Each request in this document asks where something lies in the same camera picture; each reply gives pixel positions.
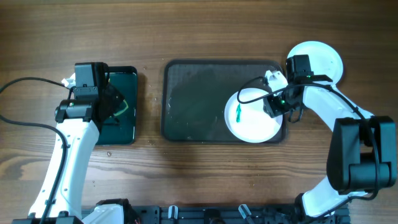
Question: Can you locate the green yellow sponge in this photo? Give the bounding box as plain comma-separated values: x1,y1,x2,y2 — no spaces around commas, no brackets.
113,100,129,116

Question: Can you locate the white plate top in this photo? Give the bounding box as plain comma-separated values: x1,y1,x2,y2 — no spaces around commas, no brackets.
287,41,344,85

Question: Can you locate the white plate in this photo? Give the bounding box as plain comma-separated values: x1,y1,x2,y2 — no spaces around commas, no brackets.
224,92,283,143
287,41,344,85

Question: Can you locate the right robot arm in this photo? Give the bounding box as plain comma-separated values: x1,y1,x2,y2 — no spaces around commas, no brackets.
262,55,397,223

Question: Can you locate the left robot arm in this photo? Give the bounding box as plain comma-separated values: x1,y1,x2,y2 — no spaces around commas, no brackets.
24,62,124,223

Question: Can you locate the black water tray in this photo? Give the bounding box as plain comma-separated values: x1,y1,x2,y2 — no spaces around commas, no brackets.
96,66,138,146

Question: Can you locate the dark brown serving tray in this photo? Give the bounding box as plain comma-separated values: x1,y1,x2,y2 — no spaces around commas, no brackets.
160,59,283,144

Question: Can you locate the left black cable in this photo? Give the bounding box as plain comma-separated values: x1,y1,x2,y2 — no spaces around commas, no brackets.
0,77,74,224

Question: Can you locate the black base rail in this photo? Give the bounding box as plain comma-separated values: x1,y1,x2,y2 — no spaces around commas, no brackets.
132,204,351,224

